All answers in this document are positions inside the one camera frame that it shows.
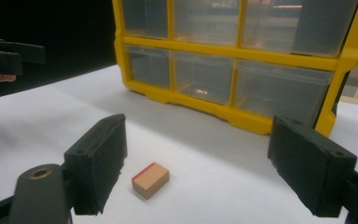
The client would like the small wooden block red edge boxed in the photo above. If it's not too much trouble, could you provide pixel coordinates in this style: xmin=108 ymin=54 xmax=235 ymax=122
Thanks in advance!
xmin=131 ymin=161 xmax=171 ymax=201

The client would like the set of clear plastic drawers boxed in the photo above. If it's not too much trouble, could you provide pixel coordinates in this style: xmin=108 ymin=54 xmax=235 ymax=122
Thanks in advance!
xmin=121 ymin=0 xmax=358 ymax=125

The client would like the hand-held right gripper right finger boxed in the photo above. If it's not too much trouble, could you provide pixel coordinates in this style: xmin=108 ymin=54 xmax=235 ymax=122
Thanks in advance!
xmin=267 ymin=116 xmax=358 ymax=218

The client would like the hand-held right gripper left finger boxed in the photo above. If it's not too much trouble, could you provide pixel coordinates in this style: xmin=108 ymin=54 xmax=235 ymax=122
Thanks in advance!
xmin=63 ymin=113 xmax=129 ymax=217

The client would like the yellow black drawer organizer cabinet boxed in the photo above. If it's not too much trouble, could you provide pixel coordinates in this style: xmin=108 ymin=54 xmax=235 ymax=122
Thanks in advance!
xmin=111 ymin=0 xmax=358 ymax=138

